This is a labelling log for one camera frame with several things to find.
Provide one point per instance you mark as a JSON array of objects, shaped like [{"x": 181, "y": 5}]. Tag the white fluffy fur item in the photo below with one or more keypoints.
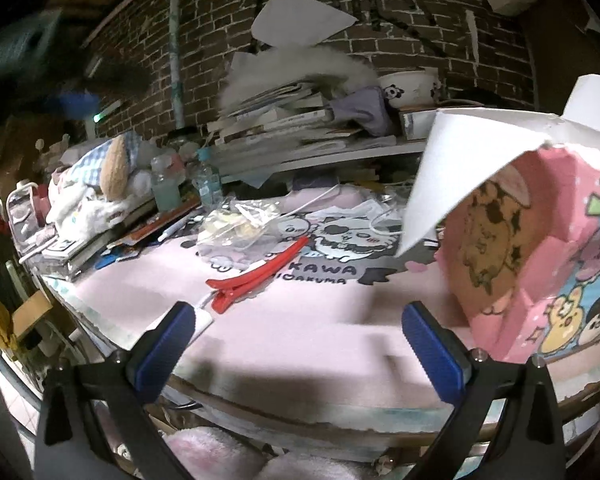
[{"x": 280, "y": 67}]

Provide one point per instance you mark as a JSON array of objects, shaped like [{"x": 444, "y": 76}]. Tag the red hair clip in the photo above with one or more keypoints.
[{"x": 260, "y": 275}]

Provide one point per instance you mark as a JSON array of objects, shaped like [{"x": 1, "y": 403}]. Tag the pink printed desk mat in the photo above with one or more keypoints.
[{"x": 305, "y": 350}]

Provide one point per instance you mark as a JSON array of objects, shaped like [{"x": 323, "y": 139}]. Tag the clear plastic bag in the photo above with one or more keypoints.
[{"x": 235, "y": 227}]

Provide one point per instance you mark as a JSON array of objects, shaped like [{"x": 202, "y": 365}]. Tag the white box with blue label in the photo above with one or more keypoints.
[{"x": 65, "y": 248}]

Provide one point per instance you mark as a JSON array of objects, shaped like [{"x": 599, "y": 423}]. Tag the white paper sheet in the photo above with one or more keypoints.
[{"x": 300, "y": 20}]

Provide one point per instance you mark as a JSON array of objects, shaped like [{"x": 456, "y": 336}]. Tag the white pen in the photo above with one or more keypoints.
[{"x": 172, "y": 232}]

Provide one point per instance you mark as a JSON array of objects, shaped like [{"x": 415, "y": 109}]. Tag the clear soda bottle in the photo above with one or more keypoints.
[{"x": 166, "y": 190}]

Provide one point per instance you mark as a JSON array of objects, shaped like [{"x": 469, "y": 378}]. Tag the white plush dog toy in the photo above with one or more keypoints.
[{"x": 115, "y": 170}]

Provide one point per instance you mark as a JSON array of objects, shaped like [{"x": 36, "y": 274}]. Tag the white shelf board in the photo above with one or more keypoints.
[{"x": 330, "y": 157}]

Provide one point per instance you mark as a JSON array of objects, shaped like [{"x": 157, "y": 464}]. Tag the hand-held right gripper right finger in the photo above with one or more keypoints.
[{"x": 437, "y": 355}]

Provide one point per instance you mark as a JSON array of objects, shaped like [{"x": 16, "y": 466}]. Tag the stack of books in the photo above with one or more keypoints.
[{"x": 280, "y": 130}]

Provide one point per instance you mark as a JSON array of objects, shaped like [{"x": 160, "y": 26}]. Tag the clear plastic organizer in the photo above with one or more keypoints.
[{"x": 25, "y": 210}]

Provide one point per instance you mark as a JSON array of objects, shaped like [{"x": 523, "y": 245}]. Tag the purple cloth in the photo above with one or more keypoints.
[{"x": 367, "y": 110}]

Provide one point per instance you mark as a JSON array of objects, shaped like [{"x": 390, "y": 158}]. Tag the pink fluffy clothing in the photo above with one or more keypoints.
[{"x": 220, "y": 455}]

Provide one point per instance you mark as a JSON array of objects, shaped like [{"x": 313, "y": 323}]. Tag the panda print bowl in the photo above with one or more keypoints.
[{"x": 410, "y": 87}]

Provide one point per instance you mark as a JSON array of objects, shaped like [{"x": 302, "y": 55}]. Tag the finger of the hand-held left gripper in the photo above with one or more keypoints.
[{"x": 75, "y": 102}]

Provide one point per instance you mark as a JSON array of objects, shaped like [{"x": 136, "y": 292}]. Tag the pink cartoon cardboard box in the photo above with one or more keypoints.
[{"x": 530, "y": 260}]

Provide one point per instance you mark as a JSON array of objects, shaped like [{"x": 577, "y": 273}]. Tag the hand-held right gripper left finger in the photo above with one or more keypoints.
[{"x": 157, "y": 355}]

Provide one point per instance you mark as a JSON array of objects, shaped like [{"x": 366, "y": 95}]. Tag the pale wall pipe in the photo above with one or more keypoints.
[{"x": 176, "y": 50}]

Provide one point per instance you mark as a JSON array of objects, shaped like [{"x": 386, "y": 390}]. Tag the clear water bottle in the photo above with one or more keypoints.
[{"x": 207, "y": 185}]

